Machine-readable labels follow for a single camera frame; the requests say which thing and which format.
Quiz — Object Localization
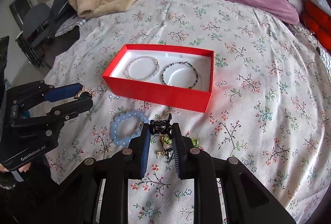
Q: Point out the gold ring green stone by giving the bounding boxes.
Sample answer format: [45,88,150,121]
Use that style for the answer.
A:
[74,87,92,100]

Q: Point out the person left hand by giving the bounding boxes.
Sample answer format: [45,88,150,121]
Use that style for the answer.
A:
[0,161,33,175]

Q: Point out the red knotted cushion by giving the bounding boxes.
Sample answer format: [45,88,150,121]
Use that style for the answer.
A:
[300,0,331,52]

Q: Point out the gold flower earrings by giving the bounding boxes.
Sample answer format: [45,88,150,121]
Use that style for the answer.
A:
[156,144,173,163]

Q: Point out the black bead hair tie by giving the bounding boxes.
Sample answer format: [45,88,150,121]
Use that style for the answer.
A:
[149,113,173,137]

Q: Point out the green bead bracelet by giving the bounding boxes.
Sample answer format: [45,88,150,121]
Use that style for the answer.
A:
[160,136,200,149]

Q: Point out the dark grey chair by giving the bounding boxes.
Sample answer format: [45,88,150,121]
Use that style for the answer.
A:
[16,0,76,67]

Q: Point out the light blue bead bracelet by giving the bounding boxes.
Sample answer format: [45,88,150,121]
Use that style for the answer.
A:
[110,110,150,147]

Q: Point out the floral bed sheet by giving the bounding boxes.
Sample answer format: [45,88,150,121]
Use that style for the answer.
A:
[46,0,330,223]

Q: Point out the red cardboard box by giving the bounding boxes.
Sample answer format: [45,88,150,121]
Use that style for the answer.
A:
[102,44,214,113]

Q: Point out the multicolour seed bead bracelet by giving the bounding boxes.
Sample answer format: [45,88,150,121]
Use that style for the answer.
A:
[160,61,199,89]

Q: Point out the clear seed bead bracelet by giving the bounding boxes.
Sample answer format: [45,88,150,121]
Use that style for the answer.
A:
[124,55,160,82]

